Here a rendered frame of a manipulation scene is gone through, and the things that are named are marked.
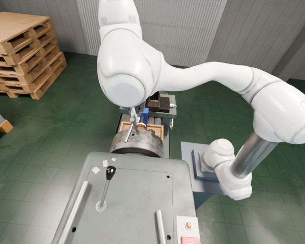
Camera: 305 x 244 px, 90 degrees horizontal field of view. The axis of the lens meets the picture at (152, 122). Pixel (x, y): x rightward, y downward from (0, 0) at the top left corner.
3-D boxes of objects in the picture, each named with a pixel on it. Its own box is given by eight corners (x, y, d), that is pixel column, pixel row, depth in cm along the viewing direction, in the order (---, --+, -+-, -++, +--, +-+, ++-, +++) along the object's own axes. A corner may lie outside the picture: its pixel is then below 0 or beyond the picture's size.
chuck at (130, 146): (163, 175, 96) (162, 147, 74) (115, 174, 99) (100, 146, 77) (163, 170, 99) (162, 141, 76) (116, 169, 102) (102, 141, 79)
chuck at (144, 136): (163, 170, 99) (162, 141, 76) (116, 169, 102) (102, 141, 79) (163, 158, 105) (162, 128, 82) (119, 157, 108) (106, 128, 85)
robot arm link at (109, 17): (108, 52, 50) (107, 75, 41) (92, -10, 37) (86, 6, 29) (141, 49, 50) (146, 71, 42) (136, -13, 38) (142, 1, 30)
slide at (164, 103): (169, 113, 141) (170, 109, 137) (122, 108, 140) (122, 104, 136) (168, 100, 153) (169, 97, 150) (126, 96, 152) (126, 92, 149)
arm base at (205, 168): (218, 150, 132) (220, 146, 128) (224, 175, 117) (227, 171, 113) (197, 147, 132) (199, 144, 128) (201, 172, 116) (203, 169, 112)
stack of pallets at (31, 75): (26, 61, 358) (0, 10, 287) (68, 65, 363) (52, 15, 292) (-20, 97, 263) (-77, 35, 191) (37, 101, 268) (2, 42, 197)
